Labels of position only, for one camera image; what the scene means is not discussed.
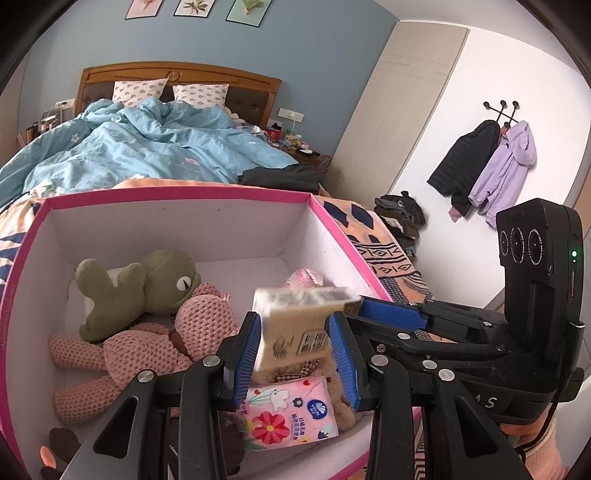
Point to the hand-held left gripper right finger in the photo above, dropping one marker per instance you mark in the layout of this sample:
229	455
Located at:
346	360

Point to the pink knitted bear plush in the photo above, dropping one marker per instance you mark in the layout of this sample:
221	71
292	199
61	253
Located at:
138	355

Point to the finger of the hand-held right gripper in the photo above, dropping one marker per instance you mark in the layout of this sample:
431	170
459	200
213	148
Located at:
392	314
438	348

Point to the orange patterned blanket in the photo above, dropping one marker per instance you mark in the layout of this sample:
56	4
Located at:
383	258

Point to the green leaf framed picture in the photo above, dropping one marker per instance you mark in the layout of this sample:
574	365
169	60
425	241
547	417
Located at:
246	11

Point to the person's right forearm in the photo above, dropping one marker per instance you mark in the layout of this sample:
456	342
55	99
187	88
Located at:
547	461

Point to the green frog plush toy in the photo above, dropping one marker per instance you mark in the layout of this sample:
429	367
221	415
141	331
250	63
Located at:
157	277

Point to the light blue duvet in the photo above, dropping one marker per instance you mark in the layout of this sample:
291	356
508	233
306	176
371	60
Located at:
138	147

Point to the wooden nightstand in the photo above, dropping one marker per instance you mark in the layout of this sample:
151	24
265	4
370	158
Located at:
309	159

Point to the white wall socket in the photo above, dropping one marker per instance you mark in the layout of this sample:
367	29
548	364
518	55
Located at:
65	103
291	114

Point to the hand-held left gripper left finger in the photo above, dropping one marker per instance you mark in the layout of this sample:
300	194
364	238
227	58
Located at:
244	355

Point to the brown plush toy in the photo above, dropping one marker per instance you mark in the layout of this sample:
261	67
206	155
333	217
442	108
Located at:
62	443

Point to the beige wardrobe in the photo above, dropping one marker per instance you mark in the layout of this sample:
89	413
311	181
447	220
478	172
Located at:
406	115

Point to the beige tissue pack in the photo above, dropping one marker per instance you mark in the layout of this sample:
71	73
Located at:
286	332

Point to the black wall coat rack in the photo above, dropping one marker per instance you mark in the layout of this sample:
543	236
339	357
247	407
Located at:
501	110

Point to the dark clothes on bed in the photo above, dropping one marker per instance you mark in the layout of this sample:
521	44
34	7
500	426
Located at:
281	177

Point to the white flower framed picture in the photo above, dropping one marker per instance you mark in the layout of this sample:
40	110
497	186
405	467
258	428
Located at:
193	7

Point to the red box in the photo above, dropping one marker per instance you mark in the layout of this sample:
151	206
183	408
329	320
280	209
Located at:
273	134

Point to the wooden headboard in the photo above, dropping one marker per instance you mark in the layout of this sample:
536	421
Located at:
184	74

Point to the cream bunny plush toy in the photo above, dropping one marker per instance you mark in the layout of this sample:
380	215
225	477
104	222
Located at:
341	413

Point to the pink flower framed picture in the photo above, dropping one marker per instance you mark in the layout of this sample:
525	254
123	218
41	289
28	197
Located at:
143	8

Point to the purple jacket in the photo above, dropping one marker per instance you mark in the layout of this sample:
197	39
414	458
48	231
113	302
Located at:
503	170

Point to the pink cardboard box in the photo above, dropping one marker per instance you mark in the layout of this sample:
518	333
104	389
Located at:
184	230

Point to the black jacket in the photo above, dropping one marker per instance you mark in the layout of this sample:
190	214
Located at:
466	161

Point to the white patterned pillow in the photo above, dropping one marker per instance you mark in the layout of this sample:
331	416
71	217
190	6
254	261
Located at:
201	94
138	91

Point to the floral tissue packet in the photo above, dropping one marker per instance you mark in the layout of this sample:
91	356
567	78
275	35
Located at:
286	415

